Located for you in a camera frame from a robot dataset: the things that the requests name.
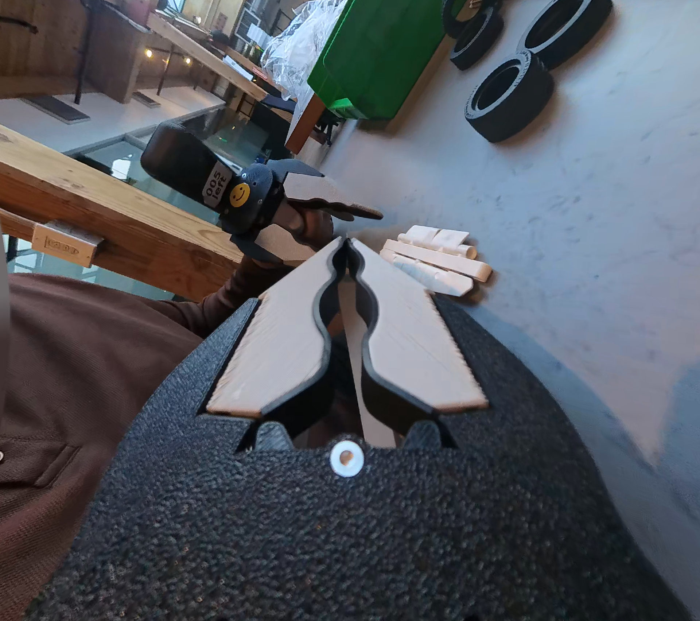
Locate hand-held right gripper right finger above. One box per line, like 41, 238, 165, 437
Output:
349, 238, 490, 437

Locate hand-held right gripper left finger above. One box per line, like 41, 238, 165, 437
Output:
206, 237, 348, 420

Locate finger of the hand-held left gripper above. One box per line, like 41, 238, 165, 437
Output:
254, 223, 320, 268
283, 174, 385, 222

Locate white curved toy beam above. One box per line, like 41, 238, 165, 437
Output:
380, 249, 475, 299

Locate white hinged brick assembly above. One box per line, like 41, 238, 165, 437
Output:
380, 224, 494, 284

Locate grey desk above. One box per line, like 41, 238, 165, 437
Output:
306, 0, 700, 621

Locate person's left hand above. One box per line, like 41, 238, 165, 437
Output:
276, 202, 335, 251

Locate glass railing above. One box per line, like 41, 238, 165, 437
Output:
0, 104, 285, 302

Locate white table with brown edge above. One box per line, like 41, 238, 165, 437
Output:
284, 85, 331, 156

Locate wooden table leg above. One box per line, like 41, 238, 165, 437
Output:
0, 123, 245, 303

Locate small wooden block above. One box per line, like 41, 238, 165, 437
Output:
31, 220, 106, 269

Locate clear plastic bags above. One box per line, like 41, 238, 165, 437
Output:
261, 0, 351, 102

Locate green plastic bin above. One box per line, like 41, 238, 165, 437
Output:
306, 0, 517, 121

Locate black toy tyre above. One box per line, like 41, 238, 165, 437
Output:
442, 0, 501, 39
450, 3, 505, 72
517, 0, 613, 70
465, 51, 556, 143

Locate wooden post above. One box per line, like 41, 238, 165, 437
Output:
147, 11, 299, 124

